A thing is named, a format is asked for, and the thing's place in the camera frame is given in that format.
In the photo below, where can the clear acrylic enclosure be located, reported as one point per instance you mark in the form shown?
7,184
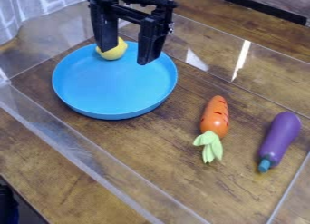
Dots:
134,172

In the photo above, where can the orange toy carrot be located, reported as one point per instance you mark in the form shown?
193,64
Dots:
214,125

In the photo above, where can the purple toy eggplant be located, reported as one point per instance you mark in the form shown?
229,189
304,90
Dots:
284,131

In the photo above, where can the white curtain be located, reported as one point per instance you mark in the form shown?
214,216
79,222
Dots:
16,11

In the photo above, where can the blue round tray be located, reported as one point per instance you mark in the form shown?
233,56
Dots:
113,90

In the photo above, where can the yellow toy lemon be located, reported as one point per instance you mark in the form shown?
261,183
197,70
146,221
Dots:
114,53

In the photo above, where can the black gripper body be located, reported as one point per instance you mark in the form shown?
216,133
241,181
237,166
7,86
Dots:
133,15

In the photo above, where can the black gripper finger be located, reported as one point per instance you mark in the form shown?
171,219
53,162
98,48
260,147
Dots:
105,23
155,27

